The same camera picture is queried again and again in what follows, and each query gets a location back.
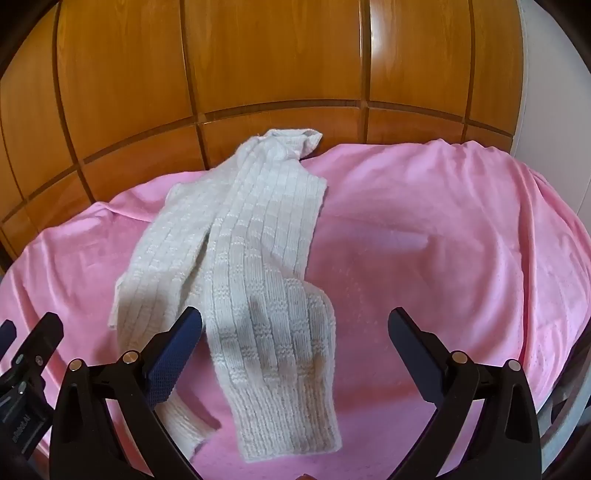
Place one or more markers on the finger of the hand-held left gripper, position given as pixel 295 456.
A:
pixel 5 336
pixel 44 334

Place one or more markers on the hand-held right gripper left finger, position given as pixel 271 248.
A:
pixel 171 357

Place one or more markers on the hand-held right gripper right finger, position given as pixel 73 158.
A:
pixel 413 357

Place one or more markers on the white knit sweater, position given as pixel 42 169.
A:
pixel 258 286

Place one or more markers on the pink blanket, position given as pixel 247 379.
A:
pixel 415 254

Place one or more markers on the wooden wardrobe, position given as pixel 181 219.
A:
pixel 277 55

